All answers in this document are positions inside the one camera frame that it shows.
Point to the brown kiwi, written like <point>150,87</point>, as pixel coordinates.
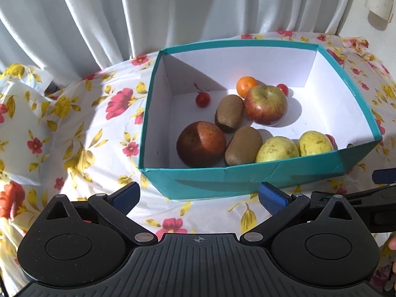
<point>229,113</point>
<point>243,145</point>

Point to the white curtain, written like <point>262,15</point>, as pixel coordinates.
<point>123,12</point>

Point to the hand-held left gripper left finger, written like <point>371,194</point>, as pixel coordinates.
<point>126,195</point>

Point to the dark red apple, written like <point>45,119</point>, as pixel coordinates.
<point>201,144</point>

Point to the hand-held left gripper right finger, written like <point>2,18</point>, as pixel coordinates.
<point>273,197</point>

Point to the red and green apple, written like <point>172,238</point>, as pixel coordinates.
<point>266,106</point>

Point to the small green guava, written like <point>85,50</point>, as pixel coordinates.
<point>315,144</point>

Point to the large green guava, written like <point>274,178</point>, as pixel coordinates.
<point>277,151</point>

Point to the red cherry tomato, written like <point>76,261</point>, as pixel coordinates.
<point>203,100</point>
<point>282,89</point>
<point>330,139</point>

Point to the orange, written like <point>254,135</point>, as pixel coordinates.
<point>246,86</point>

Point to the teal cardboard box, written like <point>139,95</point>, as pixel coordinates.
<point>216,181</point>

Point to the floral plastic tablecloth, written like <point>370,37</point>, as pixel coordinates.
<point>77,114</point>

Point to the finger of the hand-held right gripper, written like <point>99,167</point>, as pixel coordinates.
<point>385,175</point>
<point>371,196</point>

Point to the white tube bracket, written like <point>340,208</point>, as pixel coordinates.
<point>379,1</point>

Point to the person's right hand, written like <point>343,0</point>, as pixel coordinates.
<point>393,243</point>

